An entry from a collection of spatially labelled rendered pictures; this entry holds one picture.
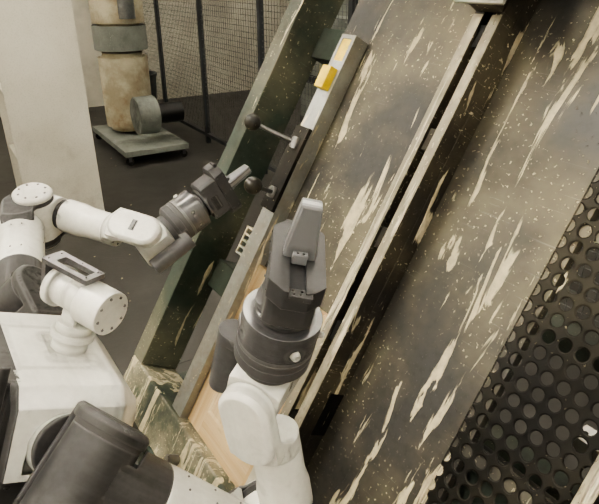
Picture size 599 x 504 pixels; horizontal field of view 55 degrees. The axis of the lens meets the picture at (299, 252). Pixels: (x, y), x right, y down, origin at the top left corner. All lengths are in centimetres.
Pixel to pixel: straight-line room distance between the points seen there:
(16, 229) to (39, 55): 367
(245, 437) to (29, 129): 436
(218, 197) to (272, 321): 68
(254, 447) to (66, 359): 33
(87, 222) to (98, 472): 66
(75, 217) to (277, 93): 58
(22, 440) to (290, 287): 43
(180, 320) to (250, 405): 95
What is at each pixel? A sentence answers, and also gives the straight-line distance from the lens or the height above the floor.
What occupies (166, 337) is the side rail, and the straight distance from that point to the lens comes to 159.
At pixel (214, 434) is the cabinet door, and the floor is 92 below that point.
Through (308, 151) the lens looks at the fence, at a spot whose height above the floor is 148.
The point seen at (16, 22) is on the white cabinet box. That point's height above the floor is 152.
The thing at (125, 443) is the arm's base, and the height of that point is 136.
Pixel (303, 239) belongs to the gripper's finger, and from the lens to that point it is 55.
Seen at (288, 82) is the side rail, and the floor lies 159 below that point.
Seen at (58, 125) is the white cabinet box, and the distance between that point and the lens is 494.
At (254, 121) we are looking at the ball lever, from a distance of 127.
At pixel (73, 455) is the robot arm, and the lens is 73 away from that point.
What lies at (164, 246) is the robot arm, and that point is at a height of 134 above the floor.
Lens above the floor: 184
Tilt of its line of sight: 26 degrees down
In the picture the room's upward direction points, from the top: straight up
